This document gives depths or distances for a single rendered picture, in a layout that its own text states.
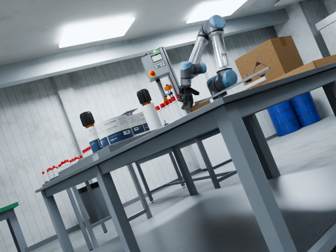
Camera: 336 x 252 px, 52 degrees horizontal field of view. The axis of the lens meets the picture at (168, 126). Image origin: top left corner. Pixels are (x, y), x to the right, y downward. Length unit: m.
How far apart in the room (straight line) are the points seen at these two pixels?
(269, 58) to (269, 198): 1.17
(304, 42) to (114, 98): 5.22
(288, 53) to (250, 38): 7.77
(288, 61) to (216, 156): 5.25
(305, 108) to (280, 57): 7.03
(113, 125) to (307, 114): 7.55
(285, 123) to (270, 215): 7.68
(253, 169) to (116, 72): 6.63
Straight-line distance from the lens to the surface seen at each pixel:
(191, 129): 1.28
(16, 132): 6.88
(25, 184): 6.75
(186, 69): 2.32
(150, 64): 2.69
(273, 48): 2.16
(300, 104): 9.16
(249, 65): 2.26
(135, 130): 2.42
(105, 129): 1.98
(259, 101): 1.30
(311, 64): 1.73
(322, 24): 8.96
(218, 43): 2.54
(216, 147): 7.33
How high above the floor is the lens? 0.74
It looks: 4 degrees up
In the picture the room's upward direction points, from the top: 22 degrees counter-clockwise
